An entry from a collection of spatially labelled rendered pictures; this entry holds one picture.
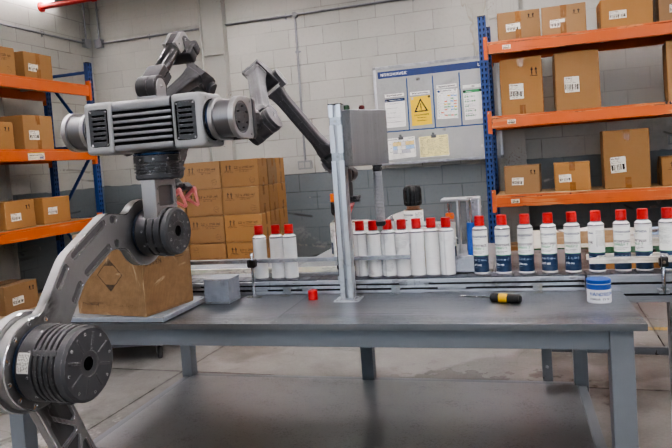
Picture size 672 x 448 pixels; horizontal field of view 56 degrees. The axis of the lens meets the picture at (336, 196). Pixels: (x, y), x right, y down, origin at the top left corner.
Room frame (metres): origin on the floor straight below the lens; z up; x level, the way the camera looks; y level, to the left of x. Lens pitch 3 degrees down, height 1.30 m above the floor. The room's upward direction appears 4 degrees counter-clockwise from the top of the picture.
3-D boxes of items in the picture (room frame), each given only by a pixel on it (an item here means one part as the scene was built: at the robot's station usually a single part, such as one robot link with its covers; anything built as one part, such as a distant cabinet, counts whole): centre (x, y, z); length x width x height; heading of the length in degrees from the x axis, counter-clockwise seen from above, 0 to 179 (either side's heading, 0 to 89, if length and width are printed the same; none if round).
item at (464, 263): (2.29, -0.45, 1.01); 0.14 x 0.13 x 0.26; 75
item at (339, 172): (2.16, -0.02, 1.16); 0.04 x 0.04 x 0.67; 75
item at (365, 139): (2.20, -0.10, 1.38); 0.17 x 0.10 x 0.19; 130
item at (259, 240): (2.40, 0.30, 0.98); 0.05 x 0.05 x 0.20
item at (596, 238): (2.09, -0.85, 0.98); 0.05 x 0.05 x 0.20
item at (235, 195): (6.20, 1.12, 0.70); 1.20 x 0.82 x 1.39; 78
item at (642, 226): (2.05, -0.99, 0.98); 0.05 x 0.05 x 0.20
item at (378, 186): (2.18, -0.15, 1.18); 0.04 x 0.04 x 0.21
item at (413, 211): (2.85, -0.34, 1.04); 0.09 x 0.09 x 0.29
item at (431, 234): (2.23, -0.33, 0.98); 0.05 x 0.05 x 0.20
